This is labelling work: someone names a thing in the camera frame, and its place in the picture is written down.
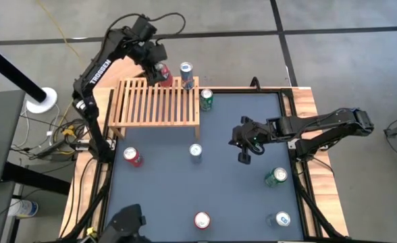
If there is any wooden table side board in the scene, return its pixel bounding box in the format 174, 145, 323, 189
282, 86, 350, 237
59, 86, 115, 239

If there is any grey desk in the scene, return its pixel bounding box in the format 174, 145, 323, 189
0, 89, 26, 187

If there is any green Sprite can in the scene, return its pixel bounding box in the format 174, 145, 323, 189
264, 167, 289, 188
199, 88, 215, 112

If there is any black cable loop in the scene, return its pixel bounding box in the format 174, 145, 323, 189
250, 76, 263, 92

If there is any white cable bundle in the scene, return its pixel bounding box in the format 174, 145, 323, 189
11, 101, 56, 151

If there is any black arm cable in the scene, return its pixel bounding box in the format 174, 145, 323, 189
105, 12, 187, 47

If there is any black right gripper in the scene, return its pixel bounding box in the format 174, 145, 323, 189
230, 115, 271, 166

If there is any wooden slatted shelf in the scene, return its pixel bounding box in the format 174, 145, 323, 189
107, 76, 201, 138

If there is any blue silver slim can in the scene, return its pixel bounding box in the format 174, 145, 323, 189
265, 211, 292, 227
179, 61, 195, 90
188, 143, 203, 165

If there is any white plastic bottle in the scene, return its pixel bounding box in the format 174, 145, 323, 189
7, 198, 40, 219

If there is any black aluminium table frame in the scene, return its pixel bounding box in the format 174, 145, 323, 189
83, 86, 324, 243

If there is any black pole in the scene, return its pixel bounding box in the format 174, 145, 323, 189
0, 38, 48, 104

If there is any yellow cable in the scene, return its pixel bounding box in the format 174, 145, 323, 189
36, 0, 84, 65

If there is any red Fanta can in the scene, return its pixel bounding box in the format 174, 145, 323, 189
123, 146, 144, 168
155, 62, 174, 88
193, 211, 212, 231

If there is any white round pole base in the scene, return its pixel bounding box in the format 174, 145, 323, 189
25, 86, 59, 115

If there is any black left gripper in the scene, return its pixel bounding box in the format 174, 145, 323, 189
132, 38, 169, 86

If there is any black power strip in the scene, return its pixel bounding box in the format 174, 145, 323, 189
32, 138, 76, 161

